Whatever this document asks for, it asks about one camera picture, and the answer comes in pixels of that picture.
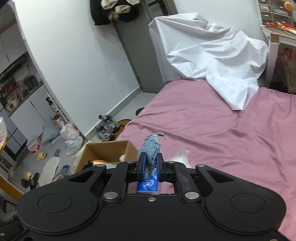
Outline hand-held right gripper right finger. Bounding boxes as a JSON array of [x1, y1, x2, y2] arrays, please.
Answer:
[[156, 153, 235, 201]]

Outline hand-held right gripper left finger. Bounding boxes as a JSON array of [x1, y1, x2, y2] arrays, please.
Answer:
[[67, 152, 148, 202]]

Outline frayed blue denim piece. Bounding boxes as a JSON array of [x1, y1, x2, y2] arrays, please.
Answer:
[[137, 132, 165, 179]]

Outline blue tissue packet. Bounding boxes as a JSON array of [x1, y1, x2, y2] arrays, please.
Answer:
[[136, 170, 160, 193]]

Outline brown cardboard box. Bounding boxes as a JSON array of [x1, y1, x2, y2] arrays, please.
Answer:
[[69, 140, 139, 177]]

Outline clear plastic bag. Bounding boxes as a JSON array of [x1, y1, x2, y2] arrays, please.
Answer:
[[166, 148, 192, 168]]

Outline cartoon floor mat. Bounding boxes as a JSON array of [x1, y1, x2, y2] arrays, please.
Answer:
[[116, 119, 131, 135]]

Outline grey sneaker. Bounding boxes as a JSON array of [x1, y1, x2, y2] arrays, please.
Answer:
[[99, 114, 120, 133], [95, 124, 115, 142]]

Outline pink bed sheet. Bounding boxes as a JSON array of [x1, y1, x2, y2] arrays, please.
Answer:
[[114, 79, 296, 240]]

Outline white plastic bag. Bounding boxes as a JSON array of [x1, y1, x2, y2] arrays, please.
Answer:
[[60, 122, 84, 156]]

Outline white shoe insole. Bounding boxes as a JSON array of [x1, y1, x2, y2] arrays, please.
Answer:
[[38, 156, 61, 186]]

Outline orange cardboard box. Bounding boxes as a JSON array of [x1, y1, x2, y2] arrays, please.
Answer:
[[51, 114, 67, 128]]

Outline grey plastic bag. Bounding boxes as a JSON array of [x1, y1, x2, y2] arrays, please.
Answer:
[[41, 120, 62, 143]]

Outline black spray bottle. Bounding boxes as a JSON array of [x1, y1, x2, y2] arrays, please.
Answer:
[[46, 97, 58, 112]]

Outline pack of water bottles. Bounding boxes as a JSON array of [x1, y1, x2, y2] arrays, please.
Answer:
[[26, 136, 42, 155]]

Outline grey door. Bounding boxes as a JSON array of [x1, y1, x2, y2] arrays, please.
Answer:
[[114, 0, 178, 93]]

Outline white sheet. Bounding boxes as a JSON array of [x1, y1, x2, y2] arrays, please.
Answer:
[[147, 13, 270, 112]]

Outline kitchen counter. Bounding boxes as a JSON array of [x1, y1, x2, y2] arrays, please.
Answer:
[[0, 52, 50, 116]]

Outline hanging dark clothes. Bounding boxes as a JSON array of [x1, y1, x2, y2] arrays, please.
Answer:
[[90, 0, 142, 26]]

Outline white desk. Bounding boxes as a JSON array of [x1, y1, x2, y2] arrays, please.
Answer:
[[261, 22, 296, 95]]

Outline small drawer organizer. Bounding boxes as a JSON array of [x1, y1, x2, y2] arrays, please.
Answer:
[[258, 0, 296, 24]]

